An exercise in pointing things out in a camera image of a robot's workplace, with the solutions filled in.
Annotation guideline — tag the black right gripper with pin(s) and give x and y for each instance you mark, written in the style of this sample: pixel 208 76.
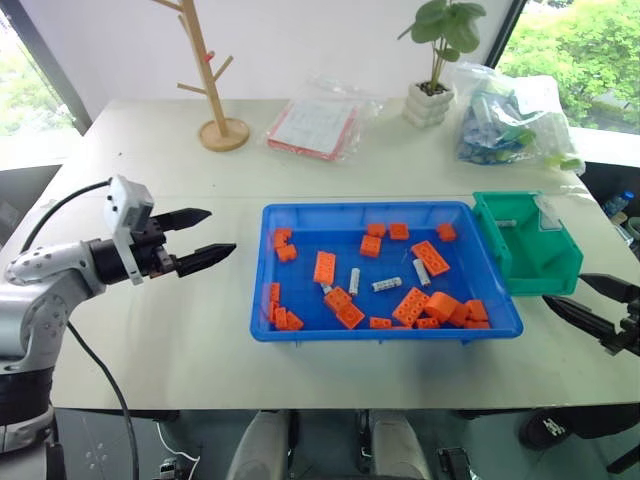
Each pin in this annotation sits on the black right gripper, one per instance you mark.
pixel 631 332

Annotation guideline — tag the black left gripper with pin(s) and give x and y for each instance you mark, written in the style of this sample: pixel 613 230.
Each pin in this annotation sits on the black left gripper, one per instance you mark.
pixel 147 245

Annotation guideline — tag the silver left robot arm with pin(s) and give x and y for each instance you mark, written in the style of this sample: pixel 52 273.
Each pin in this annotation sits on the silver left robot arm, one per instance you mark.
pixel 47 280

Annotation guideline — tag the green plastic bin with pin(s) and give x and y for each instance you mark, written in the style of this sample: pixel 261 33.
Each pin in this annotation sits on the green plastic bin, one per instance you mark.
pixel 542 265

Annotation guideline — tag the small orange building block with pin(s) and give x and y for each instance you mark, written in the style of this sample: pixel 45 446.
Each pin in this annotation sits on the small orange building block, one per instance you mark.
pixel 477 310
pixel 447 232
pixel 478 324
pixel 376 230
pixel 282 237
pixel 380 323
pixel 273 311
pixel 287 254
pixel 280 318
pixel 370 246
pixel 399 231
pixel 350 314
pixel 292 321
pixel 428 323
pixel 275 292
pixel 338 298

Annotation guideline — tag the plastic water bottle blue label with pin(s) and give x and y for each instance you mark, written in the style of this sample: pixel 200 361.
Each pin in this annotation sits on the plastic water bottle blue label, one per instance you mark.
pixel 616 202

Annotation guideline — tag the long orange building block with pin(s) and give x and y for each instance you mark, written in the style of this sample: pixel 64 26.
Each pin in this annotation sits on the long orange building block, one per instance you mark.
pixel 324 267
pixel 430 258

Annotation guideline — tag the black shoe with white logo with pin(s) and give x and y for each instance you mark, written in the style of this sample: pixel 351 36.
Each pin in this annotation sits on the black shoe with white logo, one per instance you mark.
pixel 555 427

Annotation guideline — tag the wooden tree-shaped stand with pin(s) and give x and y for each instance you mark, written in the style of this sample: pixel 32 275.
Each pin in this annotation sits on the wooden tree-shaped stand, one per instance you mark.
pixel 216 100

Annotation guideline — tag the orange curved arch brick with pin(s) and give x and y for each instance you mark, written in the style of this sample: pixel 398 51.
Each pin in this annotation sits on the orange curved arch brick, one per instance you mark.
pixel 441 306

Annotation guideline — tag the clear bag with red-edged papers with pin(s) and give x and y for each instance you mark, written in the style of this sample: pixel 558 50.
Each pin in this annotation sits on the clear bag with red-edged papers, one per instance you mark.
pixel 315 122

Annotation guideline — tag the orange 2x4 building brick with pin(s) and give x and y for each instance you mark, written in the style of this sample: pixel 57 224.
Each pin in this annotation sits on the orange 2x4 building brick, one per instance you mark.
pixel 410 306

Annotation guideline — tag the blue plastic tray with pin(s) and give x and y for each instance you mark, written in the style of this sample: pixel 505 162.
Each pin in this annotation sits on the blue plastic tray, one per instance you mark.
pixel 385 305

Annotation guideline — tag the clear bag of blue items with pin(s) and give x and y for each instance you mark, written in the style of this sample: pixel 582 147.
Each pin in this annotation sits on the clear bag of blue items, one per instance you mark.
pixel 505 125

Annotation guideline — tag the grey rounded robot leg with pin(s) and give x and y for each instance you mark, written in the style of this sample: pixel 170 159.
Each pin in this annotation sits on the grey rounded robot leg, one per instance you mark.
pixel 400 447
pixel 260 447

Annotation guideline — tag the white ribbed plant pot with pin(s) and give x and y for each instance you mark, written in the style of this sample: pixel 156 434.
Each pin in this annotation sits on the white ribbed plant pot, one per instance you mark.
pixel 427 107

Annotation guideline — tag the green leafy plant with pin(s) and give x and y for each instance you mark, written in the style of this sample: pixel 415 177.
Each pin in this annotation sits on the green leafy plant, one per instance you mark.
pixel 447 22

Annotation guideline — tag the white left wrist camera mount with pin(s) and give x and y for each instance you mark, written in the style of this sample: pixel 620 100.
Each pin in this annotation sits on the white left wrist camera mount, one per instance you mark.
pixel 127 200

